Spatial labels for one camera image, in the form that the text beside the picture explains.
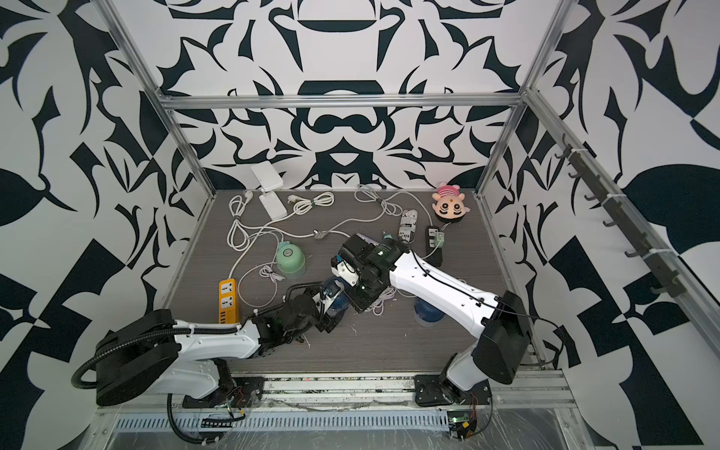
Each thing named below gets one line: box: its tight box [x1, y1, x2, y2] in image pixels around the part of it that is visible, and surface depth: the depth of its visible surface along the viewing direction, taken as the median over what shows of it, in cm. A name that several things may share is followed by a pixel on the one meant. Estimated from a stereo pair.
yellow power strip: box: [218, 278, 240, 325], surface depth 89 cm
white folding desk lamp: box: [250, 161, 288, 222], surface depth 97 cm
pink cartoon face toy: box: [431, 182, 471, 221], surface depth 108 cm
